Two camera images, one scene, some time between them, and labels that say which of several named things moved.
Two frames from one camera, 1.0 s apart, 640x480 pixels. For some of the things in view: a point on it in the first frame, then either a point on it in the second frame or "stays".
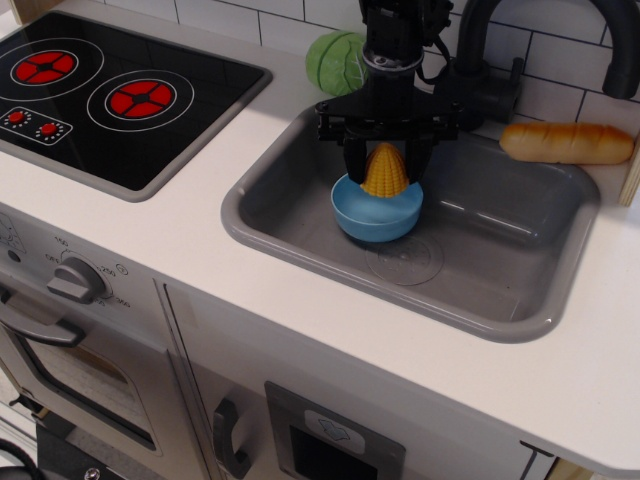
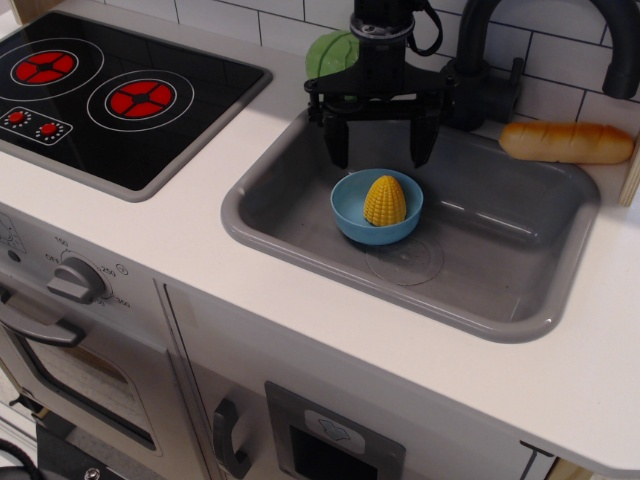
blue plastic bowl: x=375 y=218 stays
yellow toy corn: x=386 y=171 to x=385 y=203
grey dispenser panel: x=318 y=441 stays
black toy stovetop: x=150 y=119 stays
